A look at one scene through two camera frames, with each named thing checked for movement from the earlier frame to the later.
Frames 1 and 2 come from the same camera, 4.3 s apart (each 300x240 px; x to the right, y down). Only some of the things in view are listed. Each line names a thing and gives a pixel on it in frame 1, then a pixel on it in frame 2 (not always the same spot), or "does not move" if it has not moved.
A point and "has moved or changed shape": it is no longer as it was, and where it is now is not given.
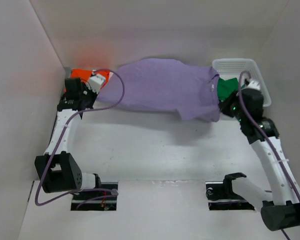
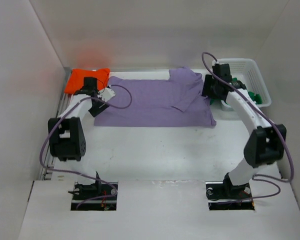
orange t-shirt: [85, 74] does not move
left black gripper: [86, 87] → [95, 111]
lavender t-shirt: [165, 84] has moved or changed shape
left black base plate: [96, 200] does not move
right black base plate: [221, 196] does not move
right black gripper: [224, 105] → [206, 91]
